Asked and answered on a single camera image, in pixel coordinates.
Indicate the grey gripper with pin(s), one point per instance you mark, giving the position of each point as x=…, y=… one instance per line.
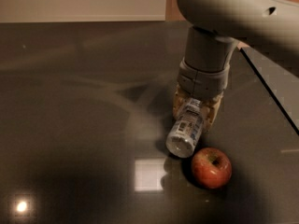
x=202, y=81

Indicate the clear plastic water bottle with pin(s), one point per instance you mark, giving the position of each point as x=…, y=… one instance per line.
x=185, y=134

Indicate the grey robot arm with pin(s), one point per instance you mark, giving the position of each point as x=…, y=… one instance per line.
x=268, y=26

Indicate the red apple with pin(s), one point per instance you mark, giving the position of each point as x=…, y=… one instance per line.
x=211, y=168

